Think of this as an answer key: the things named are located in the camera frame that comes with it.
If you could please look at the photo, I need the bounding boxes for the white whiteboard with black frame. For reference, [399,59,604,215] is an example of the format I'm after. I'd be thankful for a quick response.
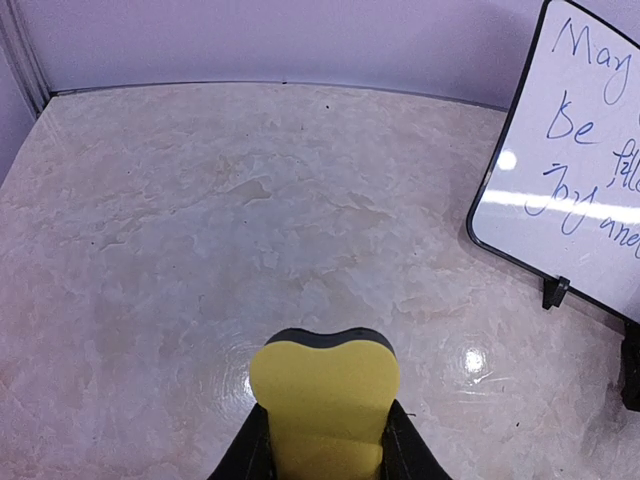
[467,1,639,321]

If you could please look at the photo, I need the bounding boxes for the aluminium corner post left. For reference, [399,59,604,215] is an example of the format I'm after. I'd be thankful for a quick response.
[1,0,52,118]

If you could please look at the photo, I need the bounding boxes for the yellow black whiteboard eraser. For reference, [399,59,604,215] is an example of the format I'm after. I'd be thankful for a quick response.
[249,327,400,479]

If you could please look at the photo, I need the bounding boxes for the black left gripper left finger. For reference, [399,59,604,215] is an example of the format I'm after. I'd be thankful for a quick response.
[208,404,273,480]

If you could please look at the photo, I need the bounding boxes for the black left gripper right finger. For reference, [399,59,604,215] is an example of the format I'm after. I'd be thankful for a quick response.
[382,400,452,480]

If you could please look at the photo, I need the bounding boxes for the black whiteboard stand foot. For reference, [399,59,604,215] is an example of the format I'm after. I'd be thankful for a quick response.
[542,276,570,310]

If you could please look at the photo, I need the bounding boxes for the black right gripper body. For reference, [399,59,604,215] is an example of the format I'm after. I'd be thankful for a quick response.
[621,321,640,411]

